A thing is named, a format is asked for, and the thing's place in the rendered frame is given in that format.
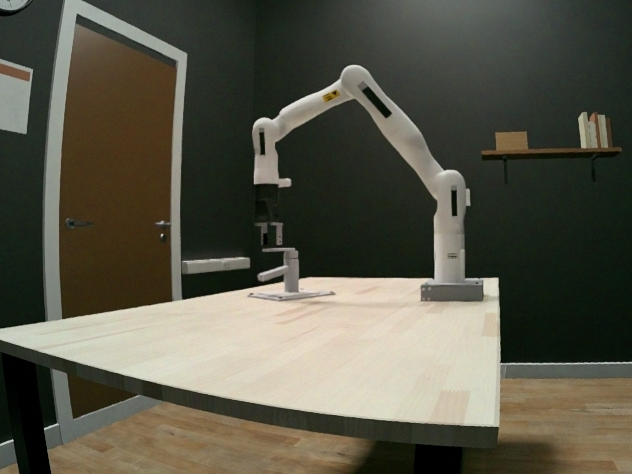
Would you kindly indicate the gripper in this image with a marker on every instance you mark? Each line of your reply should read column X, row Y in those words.
column 266, row 197

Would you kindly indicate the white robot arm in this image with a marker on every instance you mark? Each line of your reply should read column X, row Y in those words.
column 404, row 136

